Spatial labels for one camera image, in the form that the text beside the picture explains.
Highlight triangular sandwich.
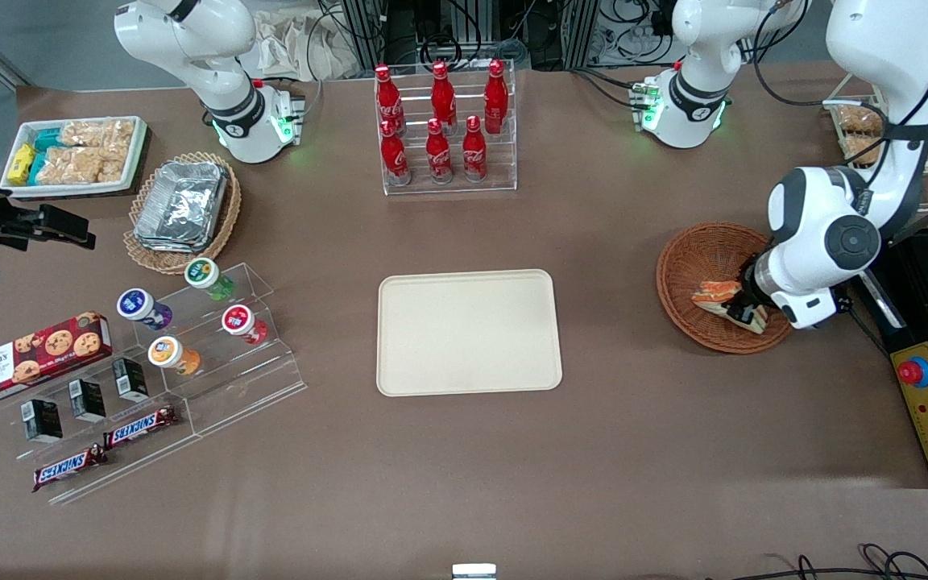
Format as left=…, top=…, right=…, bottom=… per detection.
left=691, top=280, right=769, bottom=334

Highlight brown wicker basket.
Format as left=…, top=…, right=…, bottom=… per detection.
left=656, top=222, right=792, bottom=355

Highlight white rectangular snack tray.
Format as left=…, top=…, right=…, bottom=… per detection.
left=0, top=116, right=149, bottom=199

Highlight light wicker basket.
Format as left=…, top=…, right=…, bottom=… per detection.
left=123, top=151, right=242, bottom=276

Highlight cream plastic tray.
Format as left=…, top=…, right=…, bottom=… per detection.
left=376, top=269, right=563, bottom=398

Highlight rice crispy snack packet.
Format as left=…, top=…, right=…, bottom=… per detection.
left=60, top=119, right=136, bottom=150
left=35, top=147, right=102, bottom=184
left=97, top=145, right=133, bottom=183

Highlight yellow snack packet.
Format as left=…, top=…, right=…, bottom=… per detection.
left=6, top=143, right=36, bottom=186

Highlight blue lid purple jar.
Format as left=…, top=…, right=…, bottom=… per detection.
left=116, top=288, right=173, bottom=330

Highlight stack of foil trays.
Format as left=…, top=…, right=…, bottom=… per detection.
left=134, top=161, right=230, bottom=253

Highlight red Walkers cookie box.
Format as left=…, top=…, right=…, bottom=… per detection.
left=0, top=312, right=113, bottom=408

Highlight green lid jar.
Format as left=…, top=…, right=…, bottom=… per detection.
left=184, top=257, right=235, bottom=301

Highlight orange lid jar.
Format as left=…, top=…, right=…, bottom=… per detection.
left=147, top=336, right=201, bottom=377

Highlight small black box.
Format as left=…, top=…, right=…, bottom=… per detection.
left=21, top=399, right=64, bottom=444
left=111, top=358, right=149, bottom=404
left=68, top=379, right=107, bottom=424

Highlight black appliance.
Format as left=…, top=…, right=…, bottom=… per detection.
left=857, top=228, right=928, bottom=489

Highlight rice cracker packet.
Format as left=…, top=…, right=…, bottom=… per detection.
left=843, top=134, right=885, bottom=166
left=835, top=103, right=882, bottom=135

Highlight red lid jar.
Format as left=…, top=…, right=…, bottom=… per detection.
left=221, top=304, right=268, bottom=346

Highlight Snickers chocolate bar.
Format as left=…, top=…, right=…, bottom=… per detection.
left=103, top=405, right=179, bottom=450
left=32, top=445, right=108, bottom=493

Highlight clear acrylic stepped display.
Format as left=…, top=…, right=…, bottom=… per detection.
left=0, top=262, right=308, bottom=507

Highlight clear acrylic bottle rack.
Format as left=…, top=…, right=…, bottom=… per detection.
left=374, top=60, right=518, bottom=197

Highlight white crumpled cloth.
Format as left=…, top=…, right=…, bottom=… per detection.
left=251, top=8, right=360, bottom=81

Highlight red cola bottle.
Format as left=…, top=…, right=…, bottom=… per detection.
left=462, top=115, right=488, bottom=183
left=483, top=59, right=510, bottom=135
left=425, top=118, right=454, bottom=184
left=374, top=64, right=405, bottom=136
left=430, top=61, right=458, bottom=130
left=379, top=119, right=412, bottom=187

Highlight black power cable with plug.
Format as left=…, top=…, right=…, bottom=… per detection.
left=839, top=294, right=893, bottom=357

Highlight black cables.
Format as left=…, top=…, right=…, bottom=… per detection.
left=706, top=543, right=928, bottom=580

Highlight aluminium frame post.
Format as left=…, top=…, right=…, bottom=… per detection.
left=339, top=0, right=388, bottom=73

